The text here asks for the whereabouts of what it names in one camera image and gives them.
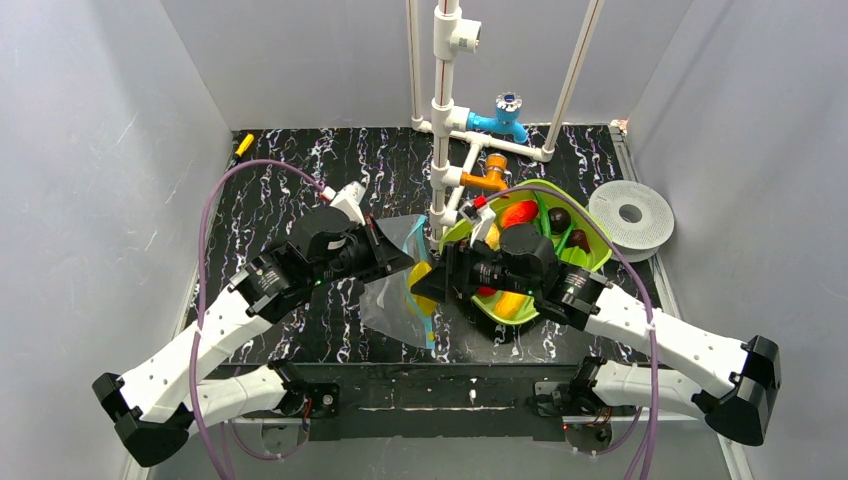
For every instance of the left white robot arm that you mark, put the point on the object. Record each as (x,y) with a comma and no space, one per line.
(158,405)

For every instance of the dark brown toy fruit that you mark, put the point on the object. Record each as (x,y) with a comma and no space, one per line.
(578,239)

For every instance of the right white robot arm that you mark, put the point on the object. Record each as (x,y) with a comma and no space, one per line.
(730,384)

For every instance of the white filament spool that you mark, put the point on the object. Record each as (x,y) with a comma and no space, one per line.
(637,219)

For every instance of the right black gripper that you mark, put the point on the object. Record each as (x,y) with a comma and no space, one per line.
(454,273)

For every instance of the clear zip top bag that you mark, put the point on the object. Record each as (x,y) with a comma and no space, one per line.
(387,305)

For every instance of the orange red toy fruit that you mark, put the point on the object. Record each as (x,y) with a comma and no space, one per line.
(521,212)

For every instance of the green toy bean pod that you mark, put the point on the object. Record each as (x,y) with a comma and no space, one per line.
(544,219)

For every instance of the blue faucet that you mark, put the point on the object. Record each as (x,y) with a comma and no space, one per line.
(507,108)

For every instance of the yellow orange toy mango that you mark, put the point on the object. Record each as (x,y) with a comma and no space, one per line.
(509,305)

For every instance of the yellow toy lemon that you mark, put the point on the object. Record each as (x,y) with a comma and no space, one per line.
(492,238)

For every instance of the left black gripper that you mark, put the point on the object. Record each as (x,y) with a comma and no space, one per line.
(371,248)

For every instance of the green plastic basket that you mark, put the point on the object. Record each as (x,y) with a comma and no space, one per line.
(581,219)

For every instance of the orange faucet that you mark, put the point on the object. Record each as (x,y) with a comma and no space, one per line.
(493,178)

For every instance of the dark purple toy plum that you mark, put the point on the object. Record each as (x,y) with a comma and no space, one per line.
(559,220)

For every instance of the yellow screwdriver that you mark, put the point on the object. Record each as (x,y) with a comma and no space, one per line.
(244,145)

